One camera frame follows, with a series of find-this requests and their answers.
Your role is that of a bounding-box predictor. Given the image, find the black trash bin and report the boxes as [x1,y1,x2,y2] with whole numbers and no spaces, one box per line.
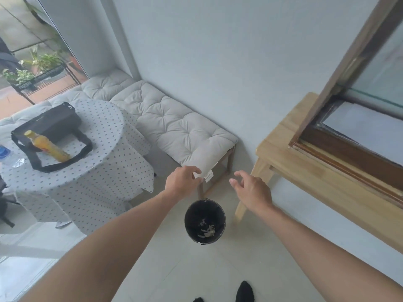
[184,199,227,246]

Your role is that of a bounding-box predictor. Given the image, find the black metal plant rack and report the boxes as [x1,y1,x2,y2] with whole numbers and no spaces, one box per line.
[11,59,81,106]

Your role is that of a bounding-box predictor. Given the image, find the black shoulder bag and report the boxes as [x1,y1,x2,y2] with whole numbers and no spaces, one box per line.
[11,102,94,173]

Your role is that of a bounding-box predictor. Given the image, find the person's left hand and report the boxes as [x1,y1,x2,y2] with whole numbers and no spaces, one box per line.
[165,166,202,202]

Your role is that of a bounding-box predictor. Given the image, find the white polka dot tablecloth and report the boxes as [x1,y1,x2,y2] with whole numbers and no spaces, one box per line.
[0,99,155,236]

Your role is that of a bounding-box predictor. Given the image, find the short grey tufted cushion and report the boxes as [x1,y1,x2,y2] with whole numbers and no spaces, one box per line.
[81,69,136,102]

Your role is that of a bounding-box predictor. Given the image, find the paper scraps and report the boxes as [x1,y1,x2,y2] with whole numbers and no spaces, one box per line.
[196,218,218,240]

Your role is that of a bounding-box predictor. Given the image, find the light wooden table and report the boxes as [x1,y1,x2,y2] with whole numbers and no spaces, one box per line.
[234,92,403,254]

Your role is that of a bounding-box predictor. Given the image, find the green potted plants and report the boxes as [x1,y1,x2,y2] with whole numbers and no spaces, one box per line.
[1,44,64,86]

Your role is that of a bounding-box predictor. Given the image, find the clear blue-capped water bottle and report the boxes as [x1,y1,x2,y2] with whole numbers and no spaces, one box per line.
[0,146,27,169]

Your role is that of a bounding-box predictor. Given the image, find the wood-framed glass display case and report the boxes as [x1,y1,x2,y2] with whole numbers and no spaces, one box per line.
[289,0,403,205]

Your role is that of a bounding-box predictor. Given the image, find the person's right forearm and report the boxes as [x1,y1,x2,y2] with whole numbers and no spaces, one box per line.
[258,203,403,302]

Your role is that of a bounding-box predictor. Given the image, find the long grey tufted cushion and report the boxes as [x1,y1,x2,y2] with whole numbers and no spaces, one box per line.
[109,80,239,180]

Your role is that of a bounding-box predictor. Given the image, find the wooden bench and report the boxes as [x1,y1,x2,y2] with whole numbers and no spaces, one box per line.
[197,144,237,200]

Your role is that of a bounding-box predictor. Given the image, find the person's left forearm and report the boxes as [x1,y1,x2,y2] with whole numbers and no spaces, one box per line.
[19,189,177,302]

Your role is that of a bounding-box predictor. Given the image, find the black chair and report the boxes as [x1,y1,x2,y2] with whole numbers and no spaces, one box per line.
[0,177,17,229]

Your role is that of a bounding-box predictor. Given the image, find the person's right hand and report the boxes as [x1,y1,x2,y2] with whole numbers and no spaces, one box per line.
[229,171,274,214]

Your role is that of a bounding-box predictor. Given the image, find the yellow drink bottle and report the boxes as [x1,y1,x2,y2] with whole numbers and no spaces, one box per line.
[24,130,72,163]

